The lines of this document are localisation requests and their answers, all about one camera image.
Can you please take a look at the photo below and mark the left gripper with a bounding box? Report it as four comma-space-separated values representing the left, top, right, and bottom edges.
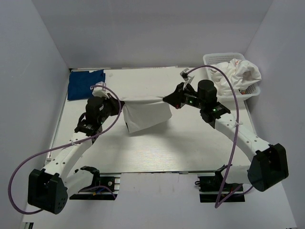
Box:
98, 93, 124, 124

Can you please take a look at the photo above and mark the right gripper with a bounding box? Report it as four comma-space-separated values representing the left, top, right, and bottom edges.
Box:
163, 82, 205, 109

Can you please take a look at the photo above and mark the white green raglan t-shirt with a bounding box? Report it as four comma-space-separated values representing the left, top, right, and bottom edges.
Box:
121, 95, 172, 134

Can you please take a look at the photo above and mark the white printed t-shirt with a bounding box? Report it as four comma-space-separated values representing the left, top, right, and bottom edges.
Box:
208, 58, 262, 96

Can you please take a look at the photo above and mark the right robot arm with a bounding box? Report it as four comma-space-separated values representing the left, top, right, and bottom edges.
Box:
163, 80, 289, 192

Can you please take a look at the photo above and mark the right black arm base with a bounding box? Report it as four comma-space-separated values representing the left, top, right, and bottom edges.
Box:
195, 176, 245, 203

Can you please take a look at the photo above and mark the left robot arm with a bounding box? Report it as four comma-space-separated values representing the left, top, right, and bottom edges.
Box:
28, 96, 124, 214

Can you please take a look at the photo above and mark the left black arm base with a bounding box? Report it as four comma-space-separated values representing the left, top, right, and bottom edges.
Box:
69, 174, 121, 201

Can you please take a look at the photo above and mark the folded blue t-shirt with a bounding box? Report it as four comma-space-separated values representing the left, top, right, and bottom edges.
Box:
67, 70, 105, 101

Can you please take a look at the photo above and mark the white plastic basket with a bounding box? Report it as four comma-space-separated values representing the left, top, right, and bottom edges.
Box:
203, 52, 260, 101

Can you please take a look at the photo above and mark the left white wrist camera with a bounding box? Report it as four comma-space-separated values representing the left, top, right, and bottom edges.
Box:
90, 82, 109, 98

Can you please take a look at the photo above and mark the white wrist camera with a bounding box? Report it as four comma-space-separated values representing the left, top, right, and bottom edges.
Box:
180, 68, 194, 90
90, 82, 109, 98

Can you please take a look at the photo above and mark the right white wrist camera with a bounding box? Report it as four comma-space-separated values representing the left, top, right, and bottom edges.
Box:
180, 68, 194, 90

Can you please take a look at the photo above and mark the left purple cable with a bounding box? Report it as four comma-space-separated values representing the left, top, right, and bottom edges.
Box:
8, 84, 124, 215

